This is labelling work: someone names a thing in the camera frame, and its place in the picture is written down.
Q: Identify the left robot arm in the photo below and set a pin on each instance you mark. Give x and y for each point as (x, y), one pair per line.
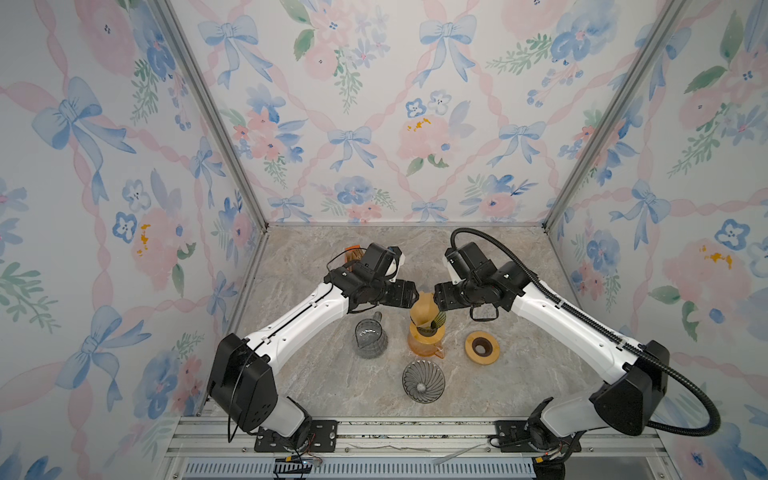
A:
(242, 380)

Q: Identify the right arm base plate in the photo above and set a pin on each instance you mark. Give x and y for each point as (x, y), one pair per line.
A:
(518, 436)

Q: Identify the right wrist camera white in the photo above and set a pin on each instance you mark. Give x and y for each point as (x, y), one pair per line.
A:
(454, 276)

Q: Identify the grey ribbed dripper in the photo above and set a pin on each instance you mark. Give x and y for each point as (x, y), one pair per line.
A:
(423, 381)

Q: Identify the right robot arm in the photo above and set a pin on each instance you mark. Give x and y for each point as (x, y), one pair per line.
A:
(631, 386)

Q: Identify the green ribbed dripper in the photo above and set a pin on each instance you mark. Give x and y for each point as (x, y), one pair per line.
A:
(433, 327)

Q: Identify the brown paper coffee filter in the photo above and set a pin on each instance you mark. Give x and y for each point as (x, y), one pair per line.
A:
(424, 310)

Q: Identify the coffee filter pack orange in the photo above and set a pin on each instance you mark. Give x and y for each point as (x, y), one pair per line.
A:
(353, 254)

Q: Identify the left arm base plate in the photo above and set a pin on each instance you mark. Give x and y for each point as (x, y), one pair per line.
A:
(315, 436)

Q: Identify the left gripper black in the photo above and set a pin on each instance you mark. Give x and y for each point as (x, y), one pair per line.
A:
(404, 294)

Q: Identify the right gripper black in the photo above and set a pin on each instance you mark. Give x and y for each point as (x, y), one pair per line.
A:
(443, 295)

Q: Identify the orange glass carafe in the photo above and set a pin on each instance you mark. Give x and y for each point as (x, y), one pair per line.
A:
(426, 350)

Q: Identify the grey glass carafe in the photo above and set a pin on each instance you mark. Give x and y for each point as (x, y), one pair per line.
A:
(370, 338)

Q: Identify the aluminium corner post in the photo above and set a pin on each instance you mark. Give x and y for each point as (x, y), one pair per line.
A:
(642, 64)
(179, 45)

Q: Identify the aluminium mounting rail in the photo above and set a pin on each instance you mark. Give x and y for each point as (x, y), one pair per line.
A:
(406, 448)

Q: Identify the left aluminium corner post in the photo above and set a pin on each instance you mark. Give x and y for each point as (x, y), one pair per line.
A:
(179, 45)

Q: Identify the right aluminium corner post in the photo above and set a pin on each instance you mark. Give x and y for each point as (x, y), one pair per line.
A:
(642, 64)

